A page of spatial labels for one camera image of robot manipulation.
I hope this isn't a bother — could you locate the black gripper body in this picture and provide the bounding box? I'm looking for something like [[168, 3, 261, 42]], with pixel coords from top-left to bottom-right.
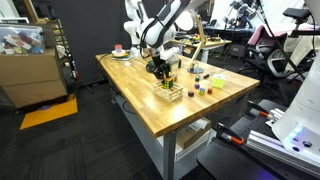
[[150, 49, 172, 76]]

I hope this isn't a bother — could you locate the black-edged rubik's cube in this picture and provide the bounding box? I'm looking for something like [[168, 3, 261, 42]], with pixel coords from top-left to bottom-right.
[[161, 77, 175, 90]]

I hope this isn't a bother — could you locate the slatted wooden box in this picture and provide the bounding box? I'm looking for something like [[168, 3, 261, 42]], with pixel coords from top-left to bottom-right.
[[152, 80, 185, 103]]

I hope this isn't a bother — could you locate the white-edged rubik's cube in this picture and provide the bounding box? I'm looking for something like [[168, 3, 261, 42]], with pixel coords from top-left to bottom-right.
[[211, 74, 227, 90]]

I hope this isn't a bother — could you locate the small cardboard box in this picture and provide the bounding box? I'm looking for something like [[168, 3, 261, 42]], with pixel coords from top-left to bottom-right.
[[175, 117, 213, 150]]

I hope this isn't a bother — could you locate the large cardboard box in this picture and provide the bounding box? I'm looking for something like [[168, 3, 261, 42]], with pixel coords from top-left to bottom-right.
[[0, 46, 69, 109]]

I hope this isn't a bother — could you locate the clear plastic container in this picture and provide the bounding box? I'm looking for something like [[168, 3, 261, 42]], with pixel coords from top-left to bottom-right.
[[165, 57, 183, 75]]

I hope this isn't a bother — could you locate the black zipper case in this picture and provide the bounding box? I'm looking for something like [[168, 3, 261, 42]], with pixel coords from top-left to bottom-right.
[[145, 61, 158, 74]]

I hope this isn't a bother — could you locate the round grey lamp base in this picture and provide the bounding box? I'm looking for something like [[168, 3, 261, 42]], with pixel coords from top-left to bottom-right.
[[187, 66, 205, 75]]

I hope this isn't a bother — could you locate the stack of plates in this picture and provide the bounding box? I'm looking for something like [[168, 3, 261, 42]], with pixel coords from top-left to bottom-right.
[[111, 49, 134, 62]]

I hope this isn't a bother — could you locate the wooden background table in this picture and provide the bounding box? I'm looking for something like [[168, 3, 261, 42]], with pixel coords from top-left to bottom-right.
[[171, 36, 233, 64]]

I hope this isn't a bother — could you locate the black backdrop panel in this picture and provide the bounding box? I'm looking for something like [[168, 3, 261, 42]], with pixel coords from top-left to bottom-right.
[[51, 0, 134, 84]]

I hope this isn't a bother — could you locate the black orange bar clamp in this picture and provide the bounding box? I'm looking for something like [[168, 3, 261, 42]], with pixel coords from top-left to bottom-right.
[[246, 99, 273, 118], [214, 122, 246, 146]]

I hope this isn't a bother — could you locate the cluttered shelf rack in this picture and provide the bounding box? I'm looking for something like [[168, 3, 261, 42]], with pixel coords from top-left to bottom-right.
[[55, 19, 80, 81]]

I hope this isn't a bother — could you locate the dark background equipment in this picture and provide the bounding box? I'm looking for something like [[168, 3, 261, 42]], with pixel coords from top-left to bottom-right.
[[226, 0, 264, 29]]

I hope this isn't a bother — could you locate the black perforated breadboard plate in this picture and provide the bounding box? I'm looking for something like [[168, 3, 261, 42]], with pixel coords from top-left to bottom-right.
[[229, 113, 284, 141]]

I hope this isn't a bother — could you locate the grey office chair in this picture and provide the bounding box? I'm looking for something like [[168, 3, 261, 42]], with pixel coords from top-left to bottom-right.
[[246, 24, 316, 81]]

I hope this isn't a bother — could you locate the dark cart platform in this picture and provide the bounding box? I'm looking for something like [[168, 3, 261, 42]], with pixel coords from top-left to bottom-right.
[[196, 99, 320, 180]]

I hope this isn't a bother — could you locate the black slanted rod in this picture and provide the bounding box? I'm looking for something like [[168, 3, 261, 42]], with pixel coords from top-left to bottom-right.
[[254, 0, 306, 79]]

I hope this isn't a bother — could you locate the orange floor mat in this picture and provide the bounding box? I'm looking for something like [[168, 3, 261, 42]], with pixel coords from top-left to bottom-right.
[[19, 96, 79, 131]]

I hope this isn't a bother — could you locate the clear bin of toys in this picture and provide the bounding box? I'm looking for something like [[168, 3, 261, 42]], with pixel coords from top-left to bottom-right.
[[0, 23, 46, 55]]

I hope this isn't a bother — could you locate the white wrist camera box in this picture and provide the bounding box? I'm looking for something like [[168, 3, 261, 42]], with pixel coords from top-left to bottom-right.
[[160, 46, 181, 61]]

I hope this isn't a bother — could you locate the grey metal table frame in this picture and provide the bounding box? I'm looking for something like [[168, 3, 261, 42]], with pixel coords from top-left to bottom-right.
[[113, 89, 251, 180]]

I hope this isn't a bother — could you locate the aluminium extrusion rail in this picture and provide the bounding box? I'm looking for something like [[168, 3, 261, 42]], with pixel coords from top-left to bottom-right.
[[245, 129, 320, 178]]

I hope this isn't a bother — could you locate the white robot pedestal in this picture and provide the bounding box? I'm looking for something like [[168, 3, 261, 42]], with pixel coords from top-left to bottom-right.
[[270, 56, 320, 166]]

